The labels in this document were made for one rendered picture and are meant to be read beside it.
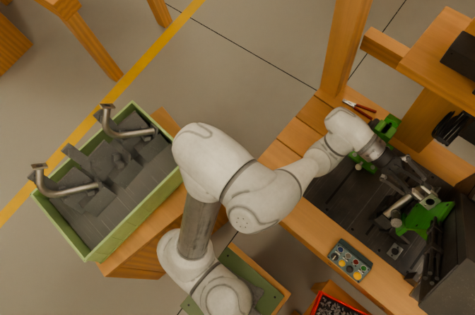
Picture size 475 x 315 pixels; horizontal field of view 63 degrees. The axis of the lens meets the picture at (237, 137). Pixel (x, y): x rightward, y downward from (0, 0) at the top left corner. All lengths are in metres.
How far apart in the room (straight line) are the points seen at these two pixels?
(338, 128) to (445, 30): 0.42
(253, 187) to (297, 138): 0.94
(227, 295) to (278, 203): 0.55
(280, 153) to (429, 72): 0.78
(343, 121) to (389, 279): 0.68
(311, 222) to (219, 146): 0.85
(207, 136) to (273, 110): 1.91
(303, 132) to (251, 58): 1.34
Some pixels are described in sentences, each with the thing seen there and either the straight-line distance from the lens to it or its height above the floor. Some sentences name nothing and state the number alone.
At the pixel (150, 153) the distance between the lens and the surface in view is 1.84.
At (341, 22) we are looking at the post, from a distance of 1.44.
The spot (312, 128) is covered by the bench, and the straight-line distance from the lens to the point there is 1.80.
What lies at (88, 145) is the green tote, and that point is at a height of 0.94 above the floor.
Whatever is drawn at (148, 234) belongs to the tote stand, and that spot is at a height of 0.79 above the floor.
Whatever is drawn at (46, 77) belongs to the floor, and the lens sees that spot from 3.49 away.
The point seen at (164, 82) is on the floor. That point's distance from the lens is 3.04.
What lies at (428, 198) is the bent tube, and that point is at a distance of 1.48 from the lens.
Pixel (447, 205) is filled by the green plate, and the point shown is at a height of 1.26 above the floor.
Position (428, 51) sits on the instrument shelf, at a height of 1.54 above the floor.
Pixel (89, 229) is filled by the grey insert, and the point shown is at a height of 0.85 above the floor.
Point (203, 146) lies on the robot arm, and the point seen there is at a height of 1.71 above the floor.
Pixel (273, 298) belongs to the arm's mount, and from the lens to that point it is 1.59.
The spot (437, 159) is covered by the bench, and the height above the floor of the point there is 0.88.
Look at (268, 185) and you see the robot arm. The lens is 0.87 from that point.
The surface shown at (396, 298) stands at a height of 0.90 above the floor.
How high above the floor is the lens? 2.53
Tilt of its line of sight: 68 degrees down
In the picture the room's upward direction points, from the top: 17 degrees counter-clockwise
